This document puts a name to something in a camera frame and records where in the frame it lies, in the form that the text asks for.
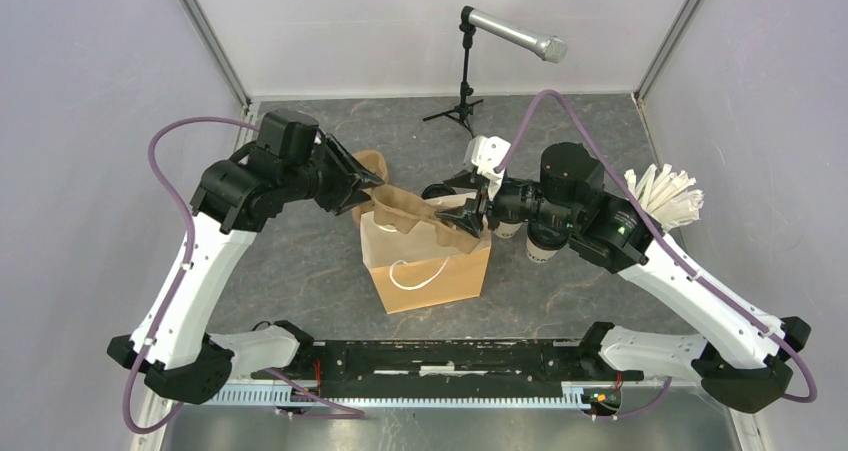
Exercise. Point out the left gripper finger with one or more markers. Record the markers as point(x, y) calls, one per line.
point(355, 200)
point(349, 167)

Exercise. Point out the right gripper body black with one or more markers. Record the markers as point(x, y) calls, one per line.
point(497, 208)

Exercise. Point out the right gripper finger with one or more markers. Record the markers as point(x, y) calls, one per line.
point(467, 179)
point(459, 230)

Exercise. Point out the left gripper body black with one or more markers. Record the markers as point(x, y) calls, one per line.
point(335, 180)

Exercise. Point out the white paper cup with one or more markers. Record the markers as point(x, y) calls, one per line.
point(507, 230)
point(541, 249)

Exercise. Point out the cardboard cup carrier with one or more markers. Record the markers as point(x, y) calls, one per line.
point(404, 210)
point(375, 162)

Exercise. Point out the brown paper bag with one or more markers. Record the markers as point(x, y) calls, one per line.
point(411, 271)

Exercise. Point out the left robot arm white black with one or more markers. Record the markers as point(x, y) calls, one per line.
point(291, 159)

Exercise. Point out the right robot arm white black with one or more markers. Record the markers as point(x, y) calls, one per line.
point(737, 353)

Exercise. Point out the black microphone tripod stand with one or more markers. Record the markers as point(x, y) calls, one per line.
point(464, 109)

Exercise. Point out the silver microphone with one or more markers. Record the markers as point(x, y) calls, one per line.
point(549, 48)

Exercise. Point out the white wrapped straws bundle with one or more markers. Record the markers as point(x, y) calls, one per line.
point(669, 197)

